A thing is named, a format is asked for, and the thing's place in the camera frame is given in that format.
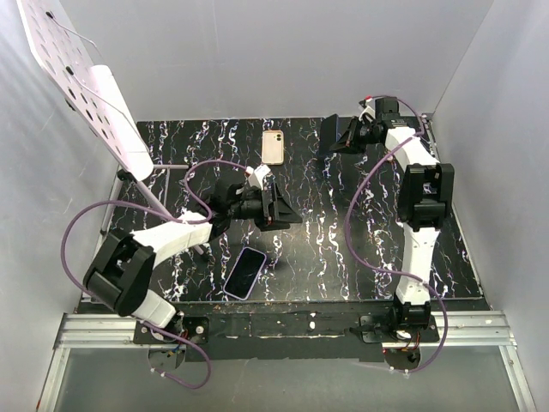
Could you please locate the aluminium frame rail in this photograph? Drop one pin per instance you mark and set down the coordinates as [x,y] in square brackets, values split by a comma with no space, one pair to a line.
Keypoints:
[82,331]

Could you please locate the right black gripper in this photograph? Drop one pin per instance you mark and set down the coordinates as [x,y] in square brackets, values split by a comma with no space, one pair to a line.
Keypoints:
[349,140]

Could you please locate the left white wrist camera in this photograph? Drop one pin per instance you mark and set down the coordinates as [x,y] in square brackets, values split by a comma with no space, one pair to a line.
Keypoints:
[256,177]

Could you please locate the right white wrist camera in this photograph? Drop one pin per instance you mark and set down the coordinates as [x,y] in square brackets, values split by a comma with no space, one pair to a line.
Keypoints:
[368,113]

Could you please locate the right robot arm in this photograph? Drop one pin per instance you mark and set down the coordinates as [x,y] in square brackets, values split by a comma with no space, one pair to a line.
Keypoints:
[423,205]

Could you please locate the white perforated music stand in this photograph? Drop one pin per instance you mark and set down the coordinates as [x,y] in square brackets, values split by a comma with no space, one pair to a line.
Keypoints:
[89,89]

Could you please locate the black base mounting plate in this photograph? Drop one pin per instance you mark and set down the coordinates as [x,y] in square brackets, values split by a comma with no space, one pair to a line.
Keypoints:
[265,330]

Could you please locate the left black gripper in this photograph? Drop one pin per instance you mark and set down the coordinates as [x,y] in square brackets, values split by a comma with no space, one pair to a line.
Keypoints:
[282,215]

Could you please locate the dark blue phone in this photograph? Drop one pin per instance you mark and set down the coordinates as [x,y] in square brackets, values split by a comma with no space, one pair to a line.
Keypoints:
[338,129]

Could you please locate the cream phone case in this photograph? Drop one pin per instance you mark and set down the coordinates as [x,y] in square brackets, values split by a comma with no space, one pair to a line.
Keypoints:
[273,147]

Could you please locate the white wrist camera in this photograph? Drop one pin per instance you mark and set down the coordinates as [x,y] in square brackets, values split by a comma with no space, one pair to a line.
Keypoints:
[368,113]
[256,177]

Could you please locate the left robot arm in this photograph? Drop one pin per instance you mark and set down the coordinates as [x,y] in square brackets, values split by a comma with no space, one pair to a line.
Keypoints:
[120,273]

